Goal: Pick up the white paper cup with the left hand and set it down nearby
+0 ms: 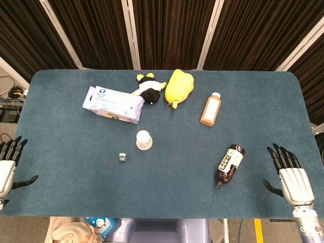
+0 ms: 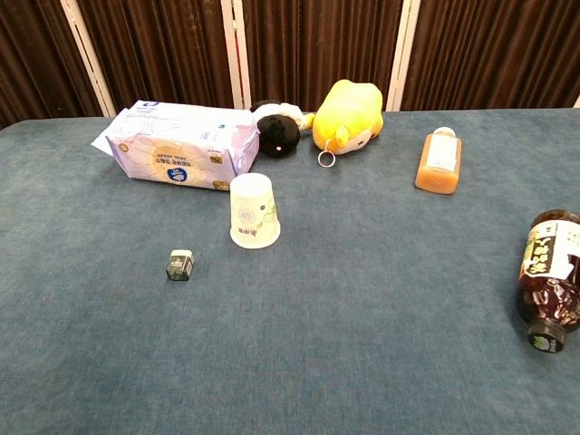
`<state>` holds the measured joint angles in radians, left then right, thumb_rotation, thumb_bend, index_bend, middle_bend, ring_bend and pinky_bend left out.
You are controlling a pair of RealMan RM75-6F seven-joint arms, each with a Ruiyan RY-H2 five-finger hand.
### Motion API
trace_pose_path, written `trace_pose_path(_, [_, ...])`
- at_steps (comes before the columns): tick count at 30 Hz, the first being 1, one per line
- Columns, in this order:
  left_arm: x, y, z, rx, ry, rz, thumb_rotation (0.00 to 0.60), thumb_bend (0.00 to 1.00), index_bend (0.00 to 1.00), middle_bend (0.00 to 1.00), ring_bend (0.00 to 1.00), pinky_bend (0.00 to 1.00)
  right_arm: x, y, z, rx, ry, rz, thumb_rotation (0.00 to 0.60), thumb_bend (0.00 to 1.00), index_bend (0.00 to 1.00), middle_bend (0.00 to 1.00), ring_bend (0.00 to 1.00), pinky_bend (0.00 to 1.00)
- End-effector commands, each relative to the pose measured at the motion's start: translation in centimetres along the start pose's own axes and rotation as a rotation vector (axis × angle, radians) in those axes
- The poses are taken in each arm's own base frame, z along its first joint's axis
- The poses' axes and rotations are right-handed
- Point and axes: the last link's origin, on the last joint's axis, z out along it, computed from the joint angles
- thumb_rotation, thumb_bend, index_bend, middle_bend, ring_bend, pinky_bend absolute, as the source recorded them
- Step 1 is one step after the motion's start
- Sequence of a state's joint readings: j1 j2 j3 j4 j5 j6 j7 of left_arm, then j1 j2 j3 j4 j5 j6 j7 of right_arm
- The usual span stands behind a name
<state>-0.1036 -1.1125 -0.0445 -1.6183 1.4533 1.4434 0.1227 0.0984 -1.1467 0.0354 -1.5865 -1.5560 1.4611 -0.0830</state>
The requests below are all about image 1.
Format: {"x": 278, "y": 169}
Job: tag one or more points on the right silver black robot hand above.
{"x": 296, "y": 182}

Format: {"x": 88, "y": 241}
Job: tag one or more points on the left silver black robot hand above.
{"x": 7, "y": 172}

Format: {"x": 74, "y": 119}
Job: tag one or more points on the white paper cup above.
{"x": 143, "y": 140}

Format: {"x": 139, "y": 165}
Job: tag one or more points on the grey purple robot base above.
{"x": 159, "y": 231}

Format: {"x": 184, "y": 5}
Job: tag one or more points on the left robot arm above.
{"x": 2, "y": 203}

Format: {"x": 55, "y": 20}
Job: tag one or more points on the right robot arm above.
{"x": 307, "y": 224}

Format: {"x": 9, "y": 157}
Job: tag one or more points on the tiny green cube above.
{"x": 122, "y": 157}

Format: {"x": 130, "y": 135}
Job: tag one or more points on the black box on floor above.
{"x": 8, "y": 115}

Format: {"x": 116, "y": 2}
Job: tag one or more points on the dark tea bottle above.
{"x": 229, "y": 164}

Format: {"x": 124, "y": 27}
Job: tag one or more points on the beige knitted cloth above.
{"x": 68, "y": 231}

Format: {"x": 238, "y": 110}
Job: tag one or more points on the white table leg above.
{"x": 225, "y": 231}

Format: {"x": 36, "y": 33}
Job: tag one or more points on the dark brown curtain panel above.
{"x": 22, "y": 33}
{"x": 255, "y": 33}
{"x": 93, "y": 33}
{"x": 174, "y": 33}
{"x": 312, "y": 83}

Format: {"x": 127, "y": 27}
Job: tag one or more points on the blue printed package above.
{"x": 101, "y": 225}

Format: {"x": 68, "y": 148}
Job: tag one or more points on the orange juice bottle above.
{"x": 210, "y": 110}

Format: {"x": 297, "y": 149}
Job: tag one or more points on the blue felt table mat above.
{"x": 177, "y": 172}

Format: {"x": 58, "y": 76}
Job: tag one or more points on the purple white tissue pack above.
{"x": 114, "y": 105}

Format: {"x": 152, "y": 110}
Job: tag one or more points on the yellow plush toy with keyring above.
{"x": 178, "y": 86}

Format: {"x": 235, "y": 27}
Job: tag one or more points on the black white plush toy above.
{"x": 149, "y": 87}

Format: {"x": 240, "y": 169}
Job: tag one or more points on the white partition post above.
{"x": 209, "y": 35}
{"x": 60, "y": 34}
{"x": 131, "y": 35}
{"x": 301, "y": 45}
{"x": 15, "y": 73}

